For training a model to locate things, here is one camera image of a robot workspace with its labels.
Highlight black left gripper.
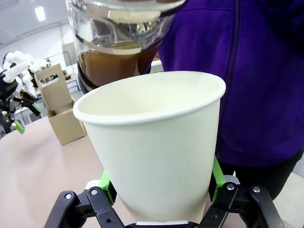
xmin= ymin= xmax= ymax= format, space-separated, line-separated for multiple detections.
xmin=0 ymin=70 xmax=41 ymax=135

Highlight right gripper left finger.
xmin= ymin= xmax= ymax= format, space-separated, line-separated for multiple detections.
xmin=44 ymin=170 xmax=126 ymax=228

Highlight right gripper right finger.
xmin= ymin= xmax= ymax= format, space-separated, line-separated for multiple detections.
xmin=199 ymin=155 xmax=285 ymax=228

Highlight white paper cup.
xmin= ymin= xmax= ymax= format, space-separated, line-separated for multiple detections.
xmin=73 ymin=70 xmax=226 ymax=224

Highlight glass french press pitcher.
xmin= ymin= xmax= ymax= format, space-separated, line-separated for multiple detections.
xmin=66 ymin=0 xmax=186 ymax=95

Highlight brown cardboard cup carrier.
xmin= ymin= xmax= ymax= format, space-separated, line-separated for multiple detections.
xmin=34 ymin=63 xmax=86 ymax=146

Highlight black trousers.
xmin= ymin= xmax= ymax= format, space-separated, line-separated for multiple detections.
xmin=218 ymin=148 xmax=304 ymax=200

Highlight ceiling light panel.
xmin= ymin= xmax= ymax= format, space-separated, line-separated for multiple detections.
xmin=34 ymin=6 xmax=46 ymax=22

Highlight purple hoodie torso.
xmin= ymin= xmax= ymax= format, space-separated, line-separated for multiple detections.
xmin=140 ymin=0 xmax=304 ymax=167

